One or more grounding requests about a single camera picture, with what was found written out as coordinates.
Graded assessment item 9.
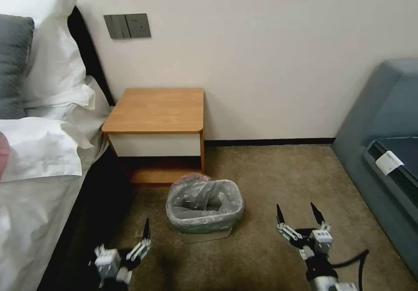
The grey trash can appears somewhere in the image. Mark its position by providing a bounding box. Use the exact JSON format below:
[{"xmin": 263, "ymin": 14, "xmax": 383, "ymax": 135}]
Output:
[{"xmin": 165, "ymin": 173, "xmax": 245, "ymax": 244}]

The blue-grey sofa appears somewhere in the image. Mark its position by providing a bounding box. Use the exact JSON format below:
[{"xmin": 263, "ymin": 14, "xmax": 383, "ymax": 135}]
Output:
[{"xmin": 331, "ymin": 57, "xmax": 418, "ymax": 281}]

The clear plastic garbage bag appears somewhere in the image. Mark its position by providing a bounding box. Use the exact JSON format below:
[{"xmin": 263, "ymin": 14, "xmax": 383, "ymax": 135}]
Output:
[{"xmin": 165, "ymin": 172, "xmax": 245, "ymax": 237}]

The grey wall switch plate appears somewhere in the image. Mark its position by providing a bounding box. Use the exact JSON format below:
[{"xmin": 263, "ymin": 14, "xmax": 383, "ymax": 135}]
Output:
[{"xmin": 103, "ymin": 14, "xmax": 131, "ymax": 40}]

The black headboard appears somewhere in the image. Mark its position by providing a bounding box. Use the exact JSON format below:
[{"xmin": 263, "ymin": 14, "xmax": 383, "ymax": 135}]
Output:
[{"xmin": 67, "ymin": 5, "xmax": 117, "ymax": 107}]

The dark grey cushion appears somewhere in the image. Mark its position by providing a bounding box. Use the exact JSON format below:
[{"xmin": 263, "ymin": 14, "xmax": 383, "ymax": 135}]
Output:
[{"xmin": 0, "ymin": 13, "xmax": 35, "ymax": 120}]

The flat white pillow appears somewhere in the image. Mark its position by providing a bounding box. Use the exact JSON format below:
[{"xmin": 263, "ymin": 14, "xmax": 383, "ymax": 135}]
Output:
[{"xmin": 0, "ymin": 116, "xmax": 96, "ymax": 184}]

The white bed sheet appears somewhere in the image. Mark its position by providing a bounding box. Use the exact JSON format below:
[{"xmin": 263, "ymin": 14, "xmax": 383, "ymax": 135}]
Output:
[{"xmin": 0, "ymin": 75, "xmax": 111, "ymax": 291}]

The large white pillow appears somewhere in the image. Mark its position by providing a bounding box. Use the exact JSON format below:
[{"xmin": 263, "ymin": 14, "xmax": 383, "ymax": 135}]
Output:
[{"xmin": 0, "ymin": 0, "xmax": 88, "ymax": 104}]

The wooden nightstand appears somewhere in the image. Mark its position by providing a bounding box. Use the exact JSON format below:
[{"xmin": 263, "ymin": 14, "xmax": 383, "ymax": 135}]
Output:
[{"xmin": 101, "ymin": 87, "xmax": 206, "ymax": 185}]

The white paper tag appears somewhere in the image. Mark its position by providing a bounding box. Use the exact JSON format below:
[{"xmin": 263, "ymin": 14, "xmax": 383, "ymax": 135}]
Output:
[{"xmin": 374, "ymin": 151, "xmax": 406, "ymax": 176}]

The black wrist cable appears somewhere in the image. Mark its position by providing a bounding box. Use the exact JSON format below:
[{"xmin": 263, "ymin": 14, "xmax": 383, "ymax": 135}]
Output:
[{"xmin": 329, "ymin": 249, "xmax": 370, "ymax": 291}]

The white nightstand drawer front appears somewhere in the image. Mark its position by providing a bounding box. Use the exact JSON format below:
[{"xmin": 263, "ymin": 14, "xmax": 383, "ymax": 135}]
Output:
[{"xmin": 107, "ymin": 133, "xmax": 201, "ymax": 157}]

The black bed frame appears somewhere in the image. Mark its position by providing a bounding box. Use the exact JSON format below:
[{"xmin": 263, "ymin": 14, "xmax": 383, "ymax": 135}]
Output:
[{"xmin": 35, "ymin": 140, "xmax": 135, "ymax": 291}]

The grey wall socket plate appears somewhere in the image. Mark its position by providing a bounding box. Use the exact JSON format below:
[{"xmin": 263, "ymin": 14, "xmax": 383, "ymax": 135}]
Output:
[{"xmin": 125, "ymin": 13, "xmax": 152, "ymax": 39}]

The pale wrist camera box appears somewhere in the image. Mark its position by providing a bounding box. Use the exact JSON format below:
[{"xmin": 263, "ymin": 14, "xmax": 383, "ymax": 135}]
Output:
[
  {"xmin": 309, "ymin": 228, "xmax": 334, "ymax": 256},
  {"xmin": 94, "ymin": 247, "xmax": 121, "ymax": 271}
]

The pink cloth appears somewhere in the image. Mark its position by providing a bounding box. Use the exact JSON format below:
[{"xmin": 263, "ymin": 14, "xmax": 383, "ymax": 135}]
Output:
[{"xmin": 0, "ymin": 131, "xmax": 12, "ymax": 183}]

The black baseboard strip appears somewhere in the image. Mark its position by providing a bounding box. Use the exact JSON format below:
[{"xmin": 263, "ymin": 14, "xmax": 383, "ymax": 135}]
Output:
[{"xmin": 205, "ymin": 137, "xmax": 337, "ymax": 148}]

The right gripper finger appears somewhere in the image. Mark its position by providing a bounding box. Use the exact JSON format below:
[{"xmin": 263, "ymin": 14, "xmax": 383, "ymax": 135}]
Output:
[
  {"xmin": 276, "ymin": 203, "xmax": 308, "ymax": 244},
  {"xmin": 309, "ymin": 202, "xmax": 331, "ymax": 234}
]

